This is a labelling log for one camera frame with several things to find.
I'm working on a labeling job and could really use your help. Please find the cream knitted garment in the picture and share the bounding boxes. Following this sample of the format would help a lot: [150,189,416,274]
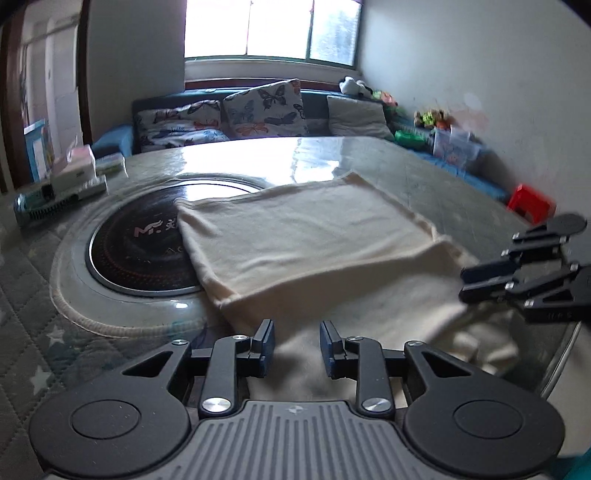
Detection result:
[176,174,520,401]

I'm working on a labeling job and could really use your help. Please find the red plastic stool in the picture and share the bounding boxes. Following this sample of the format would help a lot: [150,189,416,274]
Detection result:
[507,184,556,225]

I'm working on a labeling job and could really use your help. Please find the clear plastic storage box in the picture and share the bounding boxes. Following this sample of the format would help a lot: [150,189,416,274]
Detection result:
[433,129,482,171]

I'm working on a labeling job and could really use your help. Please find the green and orange plush toys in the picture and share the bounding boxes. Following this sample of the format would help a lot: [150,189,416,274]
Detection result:
[413,109,451,130]

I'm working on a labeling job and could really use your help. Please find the green plastic bowl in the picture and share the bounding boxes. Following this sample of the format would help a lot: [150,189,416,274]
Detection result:
[394,130,428,150]

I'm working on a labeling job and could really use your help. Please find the black round induction cooktop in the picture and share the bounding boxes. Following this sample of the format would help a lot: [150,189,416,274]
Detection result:
[85,176,262,298]

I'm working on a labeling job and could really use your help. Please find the grey plain cushion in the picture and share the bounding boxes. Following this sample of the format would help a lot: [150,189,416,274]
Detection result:
[327,96,394,141]

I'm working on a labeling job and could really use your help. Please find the white plush toy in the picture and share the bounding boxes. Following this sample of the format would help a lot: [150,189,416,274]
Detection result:
[339,76,373,98]

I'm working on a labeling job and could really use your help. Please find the pink tissue box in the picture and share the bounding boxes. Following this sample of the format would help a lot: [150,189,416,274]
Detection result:
[50,145,96,191]

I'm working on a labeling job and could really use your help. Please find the blue white toy box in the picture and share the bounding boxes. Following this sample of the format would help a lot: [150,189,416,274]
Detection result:
[23,119,54,182]

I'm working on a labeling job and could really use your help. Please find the butterfly pillow standing upright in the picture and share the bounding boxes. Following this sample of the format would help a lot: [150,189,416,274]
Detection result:
[222,79,308,139]

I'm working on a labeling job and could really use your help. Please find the butterfly pillow lying flat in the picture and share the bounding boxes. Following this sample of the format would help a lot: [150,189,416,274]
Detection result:
[135,100,229,153]

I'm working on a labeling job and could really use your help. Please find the blue corner sofa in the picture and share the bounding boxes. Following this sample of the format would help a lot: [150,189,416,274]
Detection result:
[92,87,510,204]

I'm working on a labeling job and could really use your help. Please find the window with frame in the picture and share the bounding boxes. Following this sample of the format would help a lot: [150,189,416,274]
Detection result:
[184,0,363,68]

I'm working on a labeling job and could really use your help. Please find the dark wooden door frame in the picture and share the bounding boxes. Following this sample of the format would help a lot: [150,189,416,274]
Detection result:
[1,1,93,193]

